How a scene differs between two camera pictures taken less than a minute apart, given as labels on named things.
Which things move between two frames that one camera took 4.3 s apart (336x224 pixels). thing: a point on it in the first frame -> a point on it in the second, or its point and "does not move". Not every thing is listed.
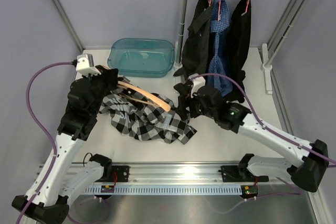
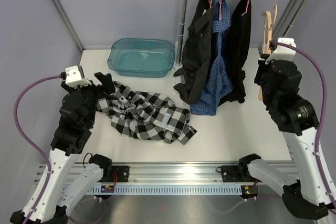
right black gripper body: (196, 107) -> (262, 74)
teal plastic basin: (142, 57) does not move
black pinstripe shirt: (196, 46) does not move
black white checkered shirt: (143, 118) does not move
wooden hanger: (156, 101) -> (269, 20)
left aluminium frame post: (62, 10) does not move
